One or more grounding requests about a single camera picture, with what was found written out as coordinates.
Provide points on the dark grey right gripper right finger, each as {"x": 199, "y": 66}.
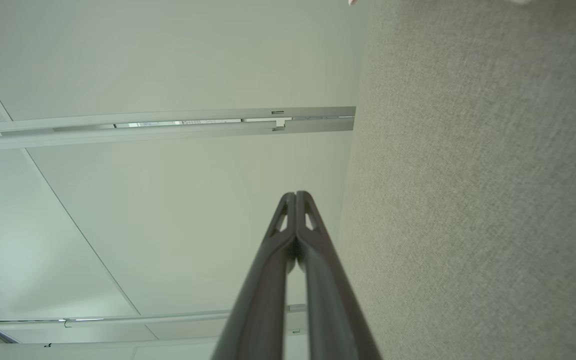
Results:
{"x": 333, "y": 300}

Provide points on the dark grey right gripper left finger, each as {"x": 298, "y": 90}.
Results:
{"x": 263, "y": 300}

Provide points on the grey fabric sofa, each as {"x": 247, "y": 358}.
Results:
{"x": 468, "y": 200}

